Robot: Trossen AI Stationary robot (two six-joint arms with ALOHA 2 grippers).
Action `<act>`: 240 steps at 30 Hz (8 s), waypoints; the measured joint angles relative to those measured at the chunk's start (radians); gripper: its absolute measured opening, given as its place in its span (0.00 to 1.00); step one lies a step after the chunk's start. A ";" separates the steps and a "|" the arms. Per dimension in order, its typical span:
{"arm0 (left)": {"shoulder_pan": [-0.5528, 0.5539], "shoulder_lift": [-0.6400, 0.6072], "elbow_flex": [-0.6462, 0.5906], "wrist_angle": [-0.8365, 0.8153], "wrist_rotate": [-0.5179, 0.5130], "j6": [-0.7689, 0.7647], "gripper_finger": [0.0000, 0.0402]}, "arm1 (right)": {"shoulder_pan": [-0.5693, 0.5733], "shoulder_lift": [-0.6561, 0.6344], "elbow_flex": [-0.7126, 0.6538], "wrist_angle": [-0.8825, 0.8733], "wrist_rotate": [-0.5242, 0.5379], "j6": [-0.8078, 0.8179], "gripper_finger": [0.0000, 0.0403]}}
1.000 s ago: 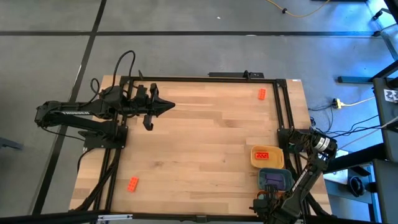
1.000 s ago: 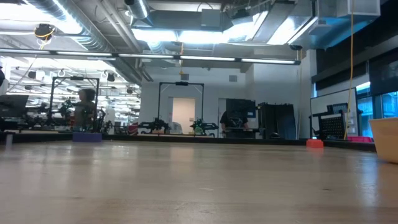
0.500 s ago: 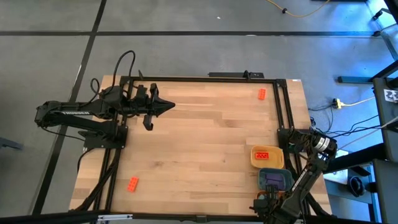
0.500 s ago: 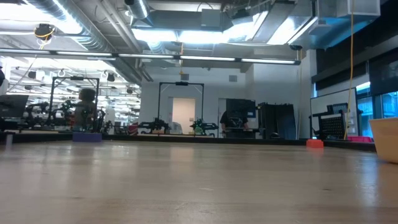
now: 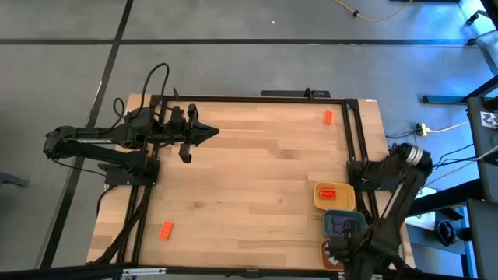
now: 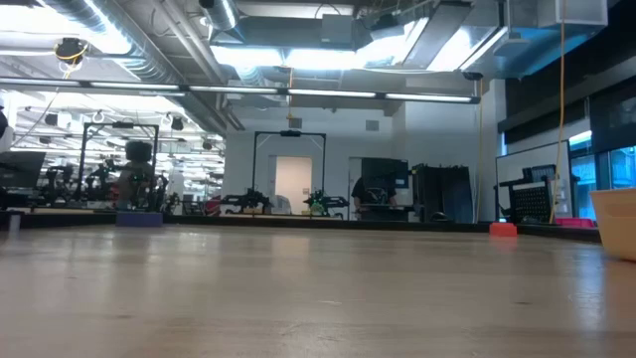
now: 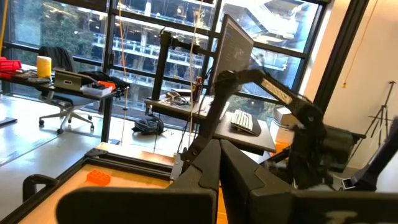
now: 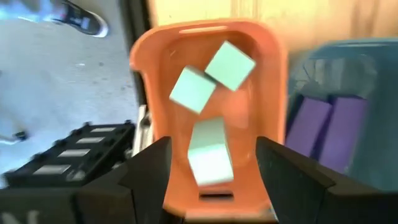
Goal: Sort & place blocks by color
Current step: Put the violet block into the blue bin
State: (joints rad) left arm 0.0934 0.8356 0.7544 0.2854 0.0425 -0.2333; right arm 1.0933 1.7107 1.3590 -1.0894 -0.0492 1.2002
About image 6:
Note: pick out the pink plastic bin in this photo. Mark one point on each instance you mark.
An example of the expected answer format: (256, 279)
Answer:
(574, 222)

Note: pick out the black background station frame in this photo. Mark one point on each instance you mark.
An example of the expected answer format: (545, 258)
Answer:
(121, 125)
(290, 133)

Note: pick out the white whiteboard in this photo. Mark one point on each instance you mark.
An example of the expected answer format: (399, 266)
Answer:
(512, 161)

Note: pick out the long LED light bar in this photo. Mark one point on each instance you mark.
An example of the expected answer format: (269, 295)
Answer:
(233, 90)

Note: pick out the small black dome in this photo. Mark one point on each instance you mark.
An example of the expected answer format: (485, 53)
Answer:
(472, 76)

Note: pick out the dark grey ceiling box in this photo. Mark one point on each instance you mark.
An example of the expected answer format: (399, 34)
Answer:
(337, 31)

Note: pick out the black pegboard cart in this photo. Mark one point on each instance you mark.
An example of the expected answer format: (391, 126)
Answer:
(536, 201)

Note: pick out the black computer monitor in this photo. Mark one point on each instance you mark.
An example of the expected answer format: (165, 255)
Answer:
(20, 169)

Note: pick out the grey ceiling air unit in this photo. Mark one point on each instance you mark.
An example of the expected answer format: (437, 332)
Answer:
(571, 12)

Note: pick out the grey corner post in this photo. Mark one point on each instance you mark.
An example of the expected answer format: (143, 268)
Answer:
(15, 223)

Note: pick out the black background robot arm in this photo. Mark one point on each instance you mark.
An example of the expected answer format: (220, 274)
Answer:
(52, 186)
(248, 200)
(325, 201)

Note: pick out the orange studded toy brick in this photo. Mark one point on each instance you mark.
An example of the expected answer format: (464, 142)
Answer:
(503, 230)

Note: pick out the red background crate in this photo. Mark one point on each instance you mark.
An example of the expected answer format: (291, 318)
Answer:
(212, 205)

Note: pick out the yellow plastic bin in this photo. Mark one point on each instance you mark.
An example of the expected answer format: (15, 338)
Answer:
(616, 224)

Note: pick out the purple rectangular block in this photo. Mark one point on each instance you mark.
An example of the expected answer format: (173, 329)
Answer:
(139, 220)

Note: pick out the silver ventilation duct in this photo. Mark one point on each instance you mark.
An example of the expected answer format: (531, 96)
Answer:
(144, 67)

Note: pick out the grey wall vent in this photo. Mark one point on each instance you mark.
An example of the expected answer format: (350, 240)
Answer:
(295, 123)
(372, 125)

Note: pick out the black standing panels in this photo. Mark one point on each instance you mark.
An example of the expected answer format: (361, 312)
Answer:
(442, 194)

